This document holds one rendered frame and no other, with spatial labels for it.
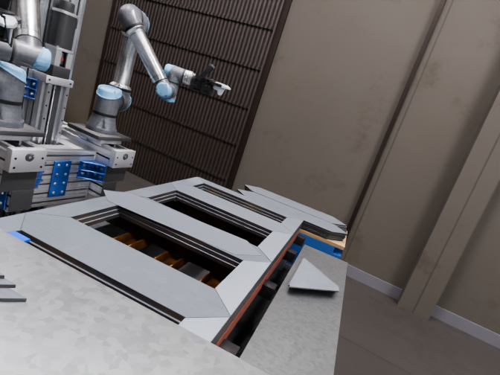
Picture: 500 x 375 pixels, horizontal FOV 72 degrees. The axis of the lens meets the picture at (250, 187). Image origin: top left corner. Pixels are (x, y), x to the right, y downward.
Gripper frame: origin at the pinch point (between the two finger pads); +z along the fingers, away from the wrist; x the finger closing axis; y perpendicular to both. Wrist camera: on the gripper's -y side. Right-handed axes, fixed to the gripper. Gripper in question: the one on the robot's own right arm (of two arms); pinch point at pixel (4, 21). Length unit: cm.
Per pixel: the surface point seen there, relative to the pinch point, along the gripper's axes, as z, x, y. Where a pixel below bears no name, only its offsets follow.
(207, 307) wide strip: 54, -42, 50
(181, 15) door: -322, -228, -18
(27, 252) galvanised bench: 48, 1, 29
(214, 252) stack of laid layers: 26, -67, 57
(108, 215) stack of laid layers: -9, -41, 62
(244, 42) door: -231, -263, -17
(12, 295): 60, 6, 27
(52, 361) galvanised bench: 73, 4, 25
